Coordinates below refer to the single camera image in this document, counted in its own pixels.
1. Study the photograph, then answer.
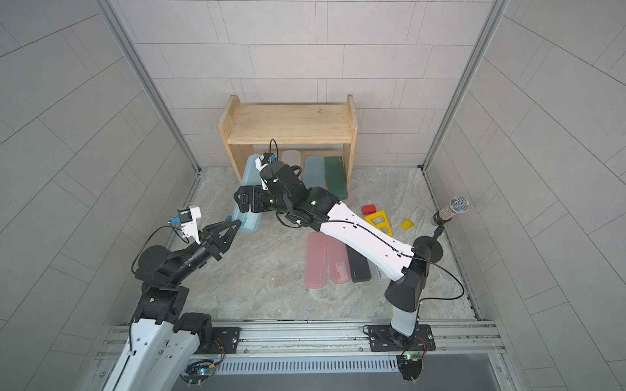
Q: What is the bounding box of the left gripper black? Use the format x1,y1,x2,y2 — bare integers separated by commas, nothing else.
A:
170,222,241,288

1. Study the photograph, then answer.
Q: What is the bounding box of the light teal pencil case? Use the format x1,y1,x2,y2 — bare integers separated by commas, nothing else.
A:
303,156,325,188
232,154,262,233

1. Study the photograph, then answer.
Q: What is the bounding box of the frosted white pencil case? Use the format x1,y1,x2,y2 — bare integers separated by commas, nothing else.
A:
280,150,302,166

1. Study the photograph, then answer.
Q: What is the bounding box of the dark green pencil case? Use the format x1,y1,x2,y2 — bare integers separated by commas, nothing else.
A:
324,156,348,200

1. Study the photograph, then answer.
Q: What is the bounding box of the pink pencil case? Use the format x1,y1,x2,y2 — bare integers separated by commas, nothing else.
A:
326,236,351,284
304,232,327,289

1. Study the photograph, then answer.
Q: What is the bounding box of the black pencil case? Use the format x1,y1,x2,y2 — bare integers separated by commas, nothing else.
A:
347,246,372,283

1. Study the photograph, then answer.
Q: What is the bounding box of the clear white pencil case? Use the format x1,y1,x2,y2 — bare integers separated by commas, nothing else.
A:
369,263,390,284

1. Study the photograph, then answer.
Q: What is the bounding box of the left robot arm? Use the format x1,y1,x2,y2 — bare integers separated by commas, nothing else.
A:
104,220,241,390

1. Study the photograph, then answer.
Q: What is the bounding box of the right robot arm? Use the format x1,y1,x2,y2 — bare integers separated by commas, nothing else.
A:
234,141,443,354

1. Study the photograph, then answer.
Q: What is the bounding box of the wooden two-tier shelf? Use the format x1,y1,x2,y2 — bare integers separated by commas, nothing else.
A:
218,94,358,186

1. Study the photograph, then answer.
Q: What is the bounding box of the red rectangular block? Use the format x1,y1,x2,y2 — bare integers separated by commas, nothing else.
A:
361,205,378,216

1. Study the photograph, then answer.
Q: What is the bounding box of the small yellow block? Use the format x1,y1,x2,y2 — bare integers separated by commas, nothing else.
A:
400,219,415,231

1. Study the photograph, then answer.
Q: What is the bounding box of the silver microphone on stand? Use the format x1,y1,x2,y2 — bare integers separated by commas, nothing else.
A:
413,195,470,263

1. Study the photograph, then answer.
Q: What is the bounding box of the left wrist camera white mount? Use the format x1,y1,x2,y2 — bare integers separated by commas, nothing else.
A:
169,206,201,244

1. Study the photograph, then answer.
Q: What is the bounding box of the yellow frame block with hole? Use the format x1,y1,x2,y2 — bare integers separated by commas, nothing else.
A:
365,210,393,236

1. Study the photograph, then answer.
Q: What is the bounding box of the left circuit board with wires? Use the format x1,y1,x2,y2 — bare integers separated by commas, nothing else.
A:
179,359,221,388

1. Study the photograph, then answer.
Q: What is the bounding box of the circuit board with wires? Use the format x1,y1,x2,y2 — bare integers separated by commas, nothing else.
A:
396,351,425,382
179,359,221,388

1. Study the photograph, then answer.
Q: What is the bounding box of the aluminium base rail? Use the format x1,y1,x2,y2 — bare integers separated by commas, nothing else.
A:
96,320,505,378

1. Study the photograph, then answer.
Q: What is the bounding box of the right circuit board with wires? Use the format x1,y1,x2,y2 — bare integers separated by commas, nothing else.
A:
396,351,425,382

